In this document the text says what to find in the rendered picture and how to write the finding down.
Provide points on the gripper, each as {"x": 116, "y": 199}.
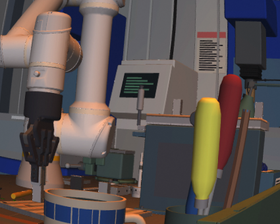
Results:
{"x": 42, "y": 105}

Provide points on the grey punch blank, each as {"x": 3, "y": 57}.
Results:
{"x": 37, "y": 192}

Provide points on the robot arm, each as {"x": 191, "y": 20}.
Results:
{"x": 90, "y": 70}

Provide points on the grey fixture plate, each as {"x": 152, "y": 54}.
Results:
{"x": 15, "y": 206}

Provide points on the yellow cylinder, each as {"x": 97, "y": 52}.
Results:
{"x": 20, "y": 194}

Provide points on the dark grey block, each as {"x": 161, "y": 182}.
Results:
{"x": 76, "y": 182}

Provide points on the green vise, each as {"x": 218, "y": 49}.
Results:
{"x": 114, "y": 164}

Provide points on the blue and cream mug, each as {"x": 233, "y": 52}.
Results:
{"x": 83, "y": 210}

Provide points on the grey metal block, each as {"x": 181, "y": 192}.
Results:
{"x": 114, "y": 188}

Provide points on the white pen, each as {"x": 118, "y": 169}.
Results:
{"x": 140, "y": 170}

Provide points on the white short cylinder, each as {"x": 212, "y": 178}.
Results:
{"x": 136, "y": 192}

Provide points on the grey rod cylinder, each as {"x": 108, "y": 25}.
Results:
{"x": 140, "y": 100}

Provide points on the blue-grey tank box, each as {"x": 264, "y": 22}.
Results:
{"x": 170, "y": 163}

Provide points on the grey control console with screen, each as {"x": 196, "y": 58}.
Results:
{"x": 167, "y": 88}

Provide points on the dark green tool cup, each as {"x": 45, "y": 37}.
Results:
{"x": 179, "y": 216}

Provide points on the grey cabinet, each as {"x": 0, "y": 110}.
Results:
{"x": 188, "y": 30}

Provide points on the white notice with red band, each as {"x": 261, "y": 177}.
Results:
{"x": 211, "y": 52}

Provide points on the brown wooden stick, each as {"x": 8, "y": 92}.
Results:
{"x": 237, "y": 159}

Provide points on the green bottle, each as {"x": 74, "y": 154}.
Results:
{"x": 247, "y": 105}

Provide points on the dark green tray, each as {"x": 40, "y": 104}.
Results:
{"x": 258, "y": 208}

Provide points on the dark grey machine head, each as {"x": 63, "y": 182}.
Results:
{"x": 250, "y": 46}

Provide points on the small blue box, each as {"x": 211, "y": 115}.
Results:
{"x": 271, "y": 181}

